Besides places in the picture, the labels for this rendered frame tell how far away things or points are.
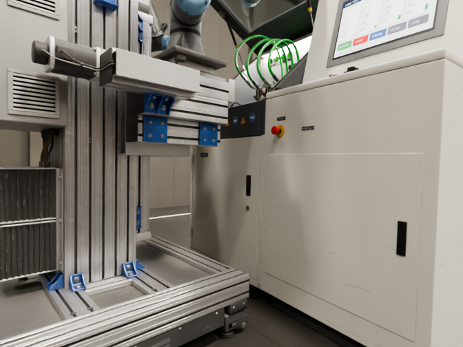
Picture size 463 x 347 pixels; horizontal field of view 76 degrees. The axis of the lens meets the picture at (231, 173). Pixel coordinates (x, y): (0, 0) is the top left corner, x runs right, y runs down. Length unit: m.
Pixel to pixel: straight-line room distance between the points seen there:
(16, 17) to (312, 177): 1.06
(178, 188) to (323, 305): 3.39
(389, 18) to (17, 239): 1.56
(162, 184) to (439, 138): 3.66
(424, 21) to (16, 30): 1.32
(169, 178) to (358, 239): 3.46
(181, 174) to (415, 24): 3.57
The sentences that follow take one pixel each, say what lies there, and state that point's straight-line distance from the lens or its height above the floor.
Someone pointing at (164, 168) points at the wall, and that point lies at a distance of 4.23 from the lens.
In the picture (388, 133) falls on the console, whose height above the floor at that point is 0.76.
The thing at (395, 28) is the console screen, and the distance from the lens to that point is 1.42.
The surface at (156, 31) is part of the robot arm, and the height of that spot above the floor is 1.37.
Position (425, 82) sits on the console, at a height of 0.89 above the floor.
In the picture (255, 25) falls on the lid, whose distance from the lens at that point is 2.22.
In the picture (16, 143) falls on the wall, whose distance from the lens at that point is 3.70.
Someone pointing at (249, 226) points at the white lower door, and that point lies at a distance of 1.47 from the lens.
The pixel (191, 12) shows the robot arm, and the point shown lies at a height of 1.14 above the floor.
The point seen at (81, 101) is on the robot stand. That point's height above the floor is 0.85.
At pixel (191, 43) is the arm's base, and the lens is 1.16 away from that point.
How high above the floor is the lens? 0.66
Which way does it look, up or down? 2 degrees down
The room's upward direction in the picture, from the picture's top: 1 degrees clockwise
